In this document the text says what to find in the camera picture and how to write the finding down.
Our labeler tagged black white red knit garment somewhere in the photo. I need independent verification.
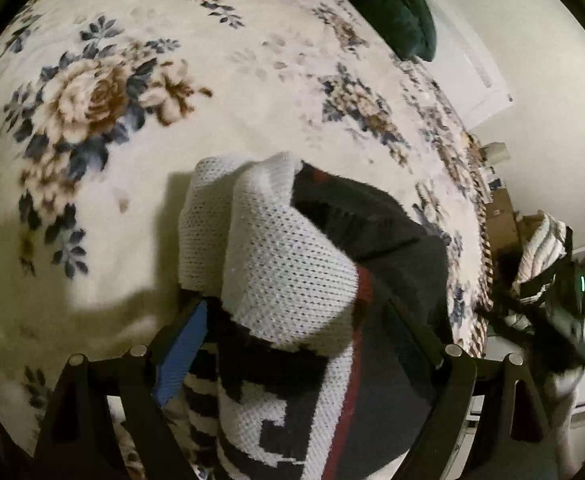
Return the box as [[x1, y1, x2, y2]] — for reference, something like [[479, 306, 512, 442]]
[[178, 154, 452, 479]]

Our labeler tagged striped clothes pile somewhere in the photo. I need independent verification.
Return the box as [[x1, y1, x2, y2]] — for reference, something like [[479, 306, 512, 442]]
[[498, 210, 572, 318]]

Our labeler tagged black device with green light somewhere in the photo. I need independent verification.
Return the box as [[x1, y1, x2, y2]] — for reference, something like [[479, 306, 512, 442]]
[[518, 256, 585, 374]]

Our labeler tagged cardboard box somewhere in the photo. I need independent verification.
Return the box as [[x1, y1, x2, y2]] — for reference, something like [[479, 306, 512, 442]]
[[485, 188, 544, 257]]

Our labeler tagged floral fleece bed blanket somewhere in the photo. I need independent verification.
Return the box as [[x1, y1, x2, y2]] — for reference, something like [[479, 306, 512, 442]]
[[0, 0, 496, 480]]

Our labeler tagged white wall panel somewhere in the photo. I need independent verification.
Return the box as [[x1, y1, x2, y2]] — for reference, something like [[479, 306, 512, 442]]
[[425, 0, 513, 130]]

